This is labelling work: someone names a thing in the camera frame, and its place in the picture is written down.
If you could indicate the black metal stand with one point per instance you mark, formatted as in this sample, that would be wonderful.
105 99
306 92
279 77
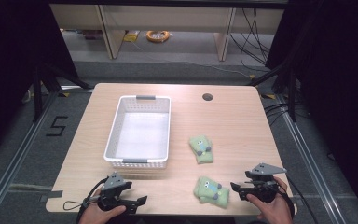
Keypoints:
38 93
292 93

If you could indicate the white plastic basket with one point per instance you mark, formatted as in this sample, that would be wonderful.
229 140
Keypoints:
143 133

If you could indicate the person's right hand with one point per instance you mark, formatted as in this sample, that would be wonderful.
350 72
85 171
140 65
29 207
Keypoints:
275 210

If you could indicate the grey tape strip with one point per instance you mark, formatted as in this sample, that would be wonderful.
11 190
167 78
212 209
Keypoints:
51 195

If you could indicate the light wooden shelf unit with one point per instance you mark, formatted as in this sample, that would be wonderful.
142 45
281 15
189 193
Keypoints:
167 18

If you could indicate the black curtain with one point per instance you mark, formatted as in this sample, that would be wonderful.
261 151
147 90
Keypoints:
12 46
338 62

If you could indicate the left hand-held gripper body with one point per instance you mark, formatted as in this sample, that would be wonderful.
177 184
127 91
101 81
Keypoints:
113 189

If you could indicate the yellow packet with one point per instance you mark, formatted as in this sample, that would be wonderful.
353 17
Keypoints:
131 36

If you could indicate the green cartoon sock bundle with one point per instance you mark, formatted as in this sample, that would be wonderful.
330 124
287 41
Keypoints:
211 193
200 149

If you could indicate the aluminium floor rail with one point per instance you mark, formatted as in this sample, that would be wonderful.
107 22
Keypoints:
15 158
307 155

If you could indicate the person's left hand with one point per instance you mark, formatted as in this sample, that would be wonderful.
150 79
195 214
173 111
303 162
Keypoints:
96 216

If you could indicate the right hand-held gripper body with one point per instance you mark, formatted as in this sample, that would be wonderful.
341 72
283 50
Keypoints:
262 183

